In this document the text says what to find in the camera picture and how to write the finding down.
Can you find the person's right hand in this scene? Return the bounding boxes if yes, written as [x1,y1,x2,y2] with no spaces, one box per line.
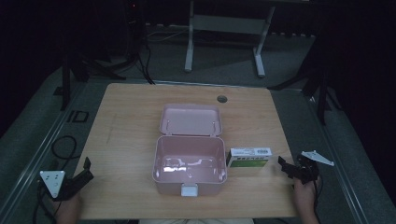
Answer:
[292,175,322,224]

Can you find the pink storage box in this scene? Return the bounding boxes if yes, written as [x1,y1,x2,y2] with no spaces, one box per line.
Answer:
[151,103,228,198]

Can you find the person's left hand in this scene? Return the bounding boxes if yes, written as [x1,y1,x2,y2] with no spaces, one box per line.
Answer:
[51,192,82,224]

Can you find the white metal table frame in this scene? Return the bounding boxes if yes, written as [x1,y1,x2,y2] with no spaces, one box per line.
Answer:
[184,0,276,78]

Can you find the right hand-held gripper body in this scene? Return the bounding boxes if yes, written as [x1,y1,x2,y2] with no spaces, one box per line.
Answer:
[293,149,335,185]

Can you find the black tripod stand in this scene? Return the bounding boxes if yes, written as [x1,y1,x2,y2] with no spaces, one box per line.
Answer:
[53,46,148,112]
[267,52,344,126]

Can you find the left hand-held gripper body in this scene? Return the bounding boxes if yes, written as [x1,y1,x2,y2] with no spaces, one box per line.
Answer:
[38,169,84,203]

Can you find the black cable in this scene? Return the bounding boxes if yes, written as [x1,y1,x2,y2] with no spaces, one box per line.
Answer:
[50,134,82,161]
[136,43,156,86]
[32,183,64,224]

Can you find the green and white medicine box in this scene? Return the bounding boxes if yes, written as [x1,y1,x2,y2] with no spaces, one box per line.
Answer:
[226,147,273,169]

